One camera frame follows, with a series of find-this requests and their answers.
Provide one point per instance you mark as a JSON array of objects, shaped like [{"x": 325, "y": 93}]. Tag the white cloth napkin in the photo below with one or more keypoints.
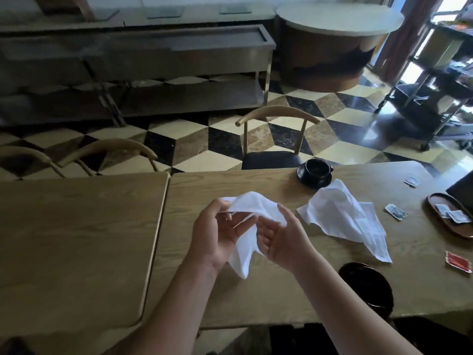
[
  {"x": 343, "y": 214},
  {"x": 255, "y": 203}
]

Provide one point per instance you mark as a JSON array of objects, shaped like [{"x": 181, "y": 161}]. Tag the person's left hand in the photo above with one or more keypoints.
[{"x": 208, "y": 238}]

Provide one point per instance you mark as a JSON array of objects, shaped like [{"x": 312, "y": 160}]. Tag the glass square plate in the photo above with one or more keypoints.
[{"x": 165, "y": 12}]

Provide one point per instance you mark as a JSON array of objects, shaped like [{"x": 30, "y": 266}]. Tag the person's left forearm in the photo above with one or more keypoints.
[{"x": 173, "y": 310}]

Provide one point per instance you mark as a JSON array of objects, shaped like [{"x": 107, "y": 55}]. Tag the red sachet packet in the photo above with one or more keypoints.
[{"x": 458, "y": 262}]

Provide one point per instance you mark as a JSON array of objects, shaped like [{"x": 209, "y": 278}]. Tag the white grey sachet packet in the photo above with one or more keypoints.
[{"x": 395, "y": 212}]

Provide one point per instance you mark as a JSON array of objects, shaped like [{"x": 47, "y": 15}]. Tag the wooden chair backrest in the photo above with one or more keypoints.
[
  {"x": 107, "y": 146},
  {"x": 29, "y": 153}
]

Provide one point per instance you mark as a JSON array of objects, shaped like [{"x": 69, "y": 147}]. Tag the black round plate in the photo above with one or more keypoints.
[{"x": 369, "y": 288}]

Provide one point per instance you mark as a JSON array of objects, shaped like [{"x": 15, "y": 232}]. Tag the wooden chair with black seat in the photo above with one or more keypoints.
[{"x": 271, "y": 160}]

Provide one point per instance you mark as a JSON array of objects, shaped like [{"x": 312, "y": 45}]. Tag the small white sachet packet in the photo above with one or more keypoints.
[
  {"x": 458, "y": 217},
  {"x": 442, "y": 209}
]

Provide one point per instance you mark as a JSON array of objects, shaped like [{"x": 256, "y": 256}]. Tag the person's left thumb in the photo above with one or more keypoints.
[{"x": 218, "y": 207}]

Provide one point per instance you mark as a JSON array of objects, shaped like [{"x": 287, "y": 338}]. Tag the brown curtain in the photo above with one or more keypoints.
[{"x": 406, "y": 36}]

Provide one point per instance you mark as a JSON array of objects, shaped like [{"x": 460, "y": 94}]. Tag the round table with white top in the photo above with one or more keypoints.
[{"x": 329, "y": 40}]

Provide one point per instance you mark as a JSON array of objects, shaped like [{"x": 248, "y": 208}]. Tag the oval wooden tray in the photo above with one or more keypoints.
[{"x": 443, "y": 221}]

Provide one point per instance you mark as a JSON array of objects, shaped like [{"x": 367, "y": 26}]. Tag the stainless steel counter table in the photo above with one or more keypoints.
[{"x": 147, "y": 55}]

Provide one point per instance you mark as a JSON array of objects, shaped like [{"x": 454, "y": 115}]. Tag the person's right thumb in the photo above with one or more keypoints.
[{"x": 286, "y": 218}]

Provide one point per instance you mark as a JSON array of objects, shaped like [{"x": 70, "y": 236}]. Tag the black coffee cup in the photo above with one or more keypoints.
[{"x": 317, "y": 169}]

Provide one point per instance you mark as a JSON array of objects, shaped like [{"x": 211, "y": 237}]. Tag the black saucer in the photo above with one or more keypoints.
[{"x": 314, "y": 181}]

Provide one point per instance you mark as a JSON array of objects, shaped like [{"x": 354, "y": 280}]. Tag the person's right hand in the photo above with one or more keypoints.
[{"x": 288, "y": 243}]

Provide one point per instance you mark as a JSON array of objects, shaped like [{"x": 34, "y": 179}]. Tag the black metal service cart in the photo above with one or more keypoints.
[{"x": 436, "y": 99}]

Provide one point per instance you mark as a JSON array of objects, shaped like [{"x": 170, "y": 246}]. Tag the person's right forearm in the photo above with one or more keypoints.
[{"x": 343, "y": 310}]

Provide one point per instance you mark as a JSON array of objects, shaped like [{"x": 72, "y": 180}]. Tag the black flat object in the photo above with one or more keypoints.
[{"x": 463, "y": 192}]

